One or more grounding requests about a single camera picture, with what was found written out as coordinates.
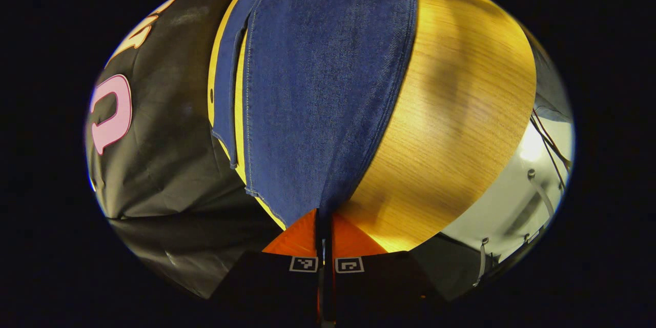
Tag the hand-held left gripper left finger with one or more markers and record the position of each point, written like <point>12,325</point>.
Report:
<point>277,292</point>

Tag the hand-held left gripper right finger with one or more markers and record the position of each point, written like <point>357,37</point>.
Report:
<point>379,292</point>

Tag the blue denim jeans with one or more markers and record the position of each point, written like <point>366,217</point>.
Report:
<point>318,87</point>

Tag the white table leg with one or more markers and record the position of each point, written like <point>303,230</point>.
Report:
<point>542,192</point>
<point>480,261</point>

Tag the black backdrop cloth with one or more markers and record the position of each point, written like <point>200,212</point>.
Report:
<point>169,154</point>

